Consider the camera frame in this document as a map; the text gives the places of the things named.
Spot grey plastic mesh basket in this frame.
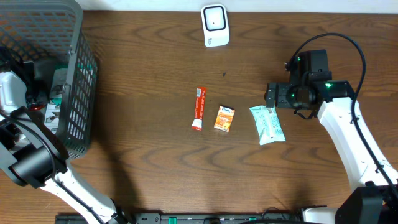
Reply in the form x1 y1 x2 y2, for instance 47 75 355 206
1 0 98 159

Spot tall green white packet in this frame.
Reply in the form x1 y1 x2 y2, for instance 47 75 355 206
44 64 68 134

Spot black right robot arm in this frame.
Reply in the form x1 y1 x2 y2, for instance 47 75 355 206
265 81 397 223

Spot white barcode scanner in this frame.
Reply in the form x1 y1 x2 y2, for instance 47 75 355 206
201 4 230 48

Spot orange snack packet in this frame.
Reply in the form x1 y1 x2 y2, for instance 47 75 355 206
214 106 235 133

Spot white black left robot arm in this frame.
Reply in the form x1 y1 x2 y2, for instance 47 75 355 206
1 47 135 223

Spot red stick sachet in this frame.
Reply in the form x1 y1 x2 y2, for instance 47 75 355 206
192 87 207 131

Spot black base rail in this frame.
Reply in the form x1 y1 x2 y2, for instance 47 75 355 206
55 212 305 224

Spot light green tissue packet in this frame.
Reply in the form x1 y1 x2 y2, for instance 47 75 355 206
249 105 286 146

